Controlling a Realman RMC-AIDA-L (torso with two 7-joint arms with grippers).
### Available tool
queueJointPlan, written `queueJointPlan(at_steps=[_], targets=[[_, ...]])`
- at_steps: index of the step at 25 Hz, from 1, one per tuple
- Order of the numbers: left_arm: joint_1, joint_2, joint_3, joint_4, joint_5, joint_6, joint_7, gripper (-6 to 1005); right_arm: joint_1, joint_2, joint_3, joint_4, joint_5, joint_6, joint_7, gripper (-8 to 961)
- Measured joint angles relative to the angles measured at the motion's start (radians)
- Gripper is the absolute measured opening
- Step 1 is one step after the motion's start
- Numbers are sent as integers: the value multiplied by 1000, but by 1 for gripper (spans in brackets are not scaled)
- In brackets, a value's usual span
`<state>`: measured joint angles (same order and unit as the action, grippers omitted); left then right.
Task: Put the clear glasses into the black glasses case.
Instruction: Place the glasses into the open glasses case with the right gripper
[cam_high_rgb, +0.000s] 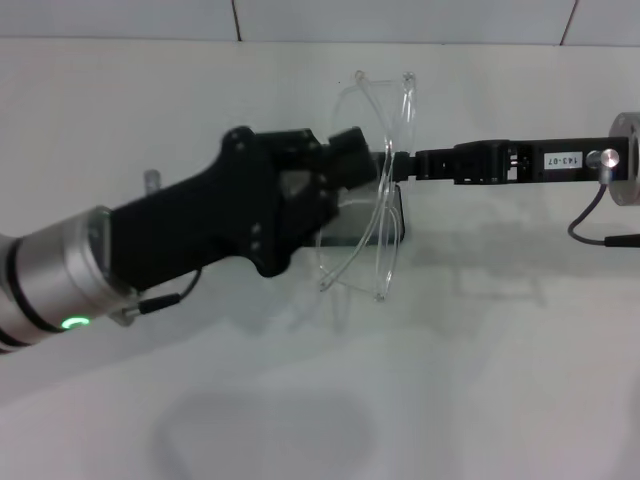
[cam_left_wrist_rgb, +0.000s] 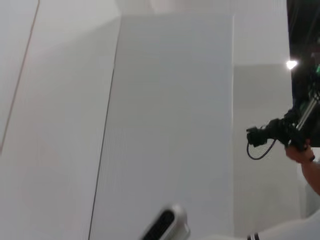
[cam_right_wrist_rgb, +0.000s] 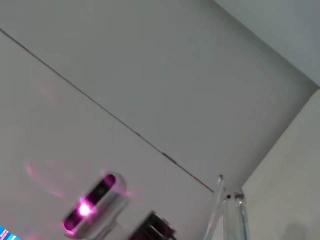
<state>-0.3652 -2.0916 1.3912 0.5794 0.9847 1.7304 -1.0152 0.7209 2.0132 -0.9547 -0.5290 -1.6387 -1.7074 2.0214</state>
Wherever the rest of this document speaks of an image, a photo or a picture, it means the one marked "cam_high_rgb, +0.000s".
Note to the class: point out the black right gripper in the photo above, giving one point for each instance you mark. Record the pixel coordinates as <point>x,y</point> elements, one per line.
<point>530,162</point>

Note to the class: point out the black glasses case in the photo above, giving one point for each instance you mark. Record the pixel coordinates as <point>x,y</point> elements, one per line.
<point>350,223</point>

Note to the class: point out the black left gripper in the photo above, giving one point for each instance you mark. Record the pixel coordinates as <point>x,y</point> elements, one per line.
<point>225,215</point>

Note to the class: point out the clear white glasses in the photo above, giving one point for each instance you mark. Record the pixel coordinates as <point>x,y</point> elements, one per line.
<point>409,95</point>

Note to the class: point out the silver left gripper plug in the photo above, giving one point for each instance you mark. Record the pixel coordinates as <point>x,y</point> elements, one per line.
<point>152,181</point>

